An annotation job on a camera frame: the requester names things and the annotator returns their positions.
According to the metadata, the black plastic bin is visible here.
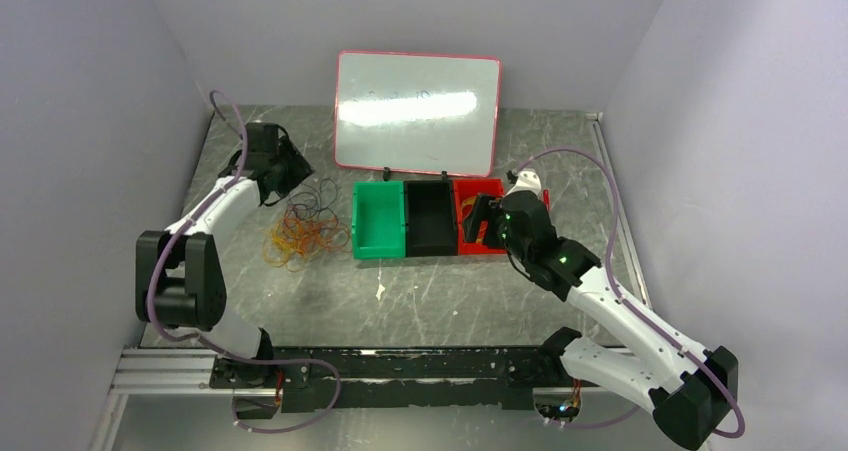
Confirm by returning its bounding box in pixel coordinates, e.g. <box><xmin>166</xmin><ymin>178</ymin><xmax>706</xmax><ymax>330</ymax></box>
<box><xmin>403</xmin><ymin>180</ymin><xmax>459</xmax><ymax>257</ymax></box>

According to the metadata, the red plastic bin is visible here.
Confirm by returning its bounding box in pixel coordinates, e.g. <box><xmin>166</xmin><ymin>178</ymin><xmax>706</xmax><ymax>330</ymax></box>
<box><xmin>453</xmin><ymin>178</ymin><xmax>505</xmax><ymax>255</ymax></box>

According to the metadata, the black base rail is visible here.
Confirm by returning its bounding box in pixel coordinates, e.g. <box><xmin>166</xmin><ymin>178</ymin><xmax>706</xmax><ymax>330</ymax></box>
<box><xmin>209</xmin><ymin>346</ymin><xmax>575</xmax><ymax>413</ymax></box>

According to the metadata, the orange cable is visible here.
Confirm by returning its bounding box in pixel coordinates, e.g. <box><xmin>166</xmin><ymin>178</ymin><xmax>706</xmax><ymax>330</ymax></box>
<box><xmin>268</xmin><ymin>202</ymin><xmax>352</xmax><ymax>267</ymax></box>

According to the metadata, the pink framed whiteboard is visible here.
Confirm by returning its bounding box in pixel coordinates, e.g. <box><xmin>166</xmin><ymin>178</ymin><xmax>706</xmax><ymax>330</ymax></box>
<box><xmin>334</xmin><ymin>50</ymin><xmax>502</xmax><ymax>177</ymax></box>

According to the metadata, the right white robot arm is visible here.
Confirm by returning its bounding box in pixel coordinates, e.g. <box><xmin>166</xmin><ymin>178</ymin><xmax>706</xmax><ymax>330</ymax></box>
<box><xmin>463</xmin><ymin>190</ymin><xmax>739</xmax><ymax>450</ymax></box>

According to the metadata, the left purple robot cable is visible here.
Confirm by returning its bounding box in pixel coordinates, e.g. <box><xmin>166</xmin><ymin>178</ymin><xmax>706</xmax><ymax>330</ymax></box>
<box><xmin>144</xmin><ymin>89</ymin><xmax>343</xmax><ymax>435</ymax></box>

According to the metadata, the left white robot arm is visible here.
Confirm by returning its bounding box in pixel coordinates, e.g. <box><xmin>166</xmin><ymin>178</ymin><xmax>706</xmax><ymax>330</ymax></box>
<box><xmin>135</xmin><ymin>122</ymin><xmax>314</xmax><ymax>387</ymax></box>

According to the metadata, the yellow cable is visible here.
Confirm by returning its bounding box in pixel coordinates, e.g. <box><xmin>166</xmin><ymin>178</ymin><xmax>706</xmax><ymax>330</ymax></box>
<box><xmin>262</xmin><ymin>219</ymin><xmax>352</xmax><ymax>272</ymax></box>

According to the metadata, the green plastic bin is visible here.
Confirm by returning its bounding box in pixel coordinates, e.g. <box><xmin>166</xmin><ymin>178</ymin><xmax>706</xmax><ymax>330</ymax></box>
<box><xmin>351</xmin><ymin>181</ymin><xmax>406</xmax><ymax>260</ymax></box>

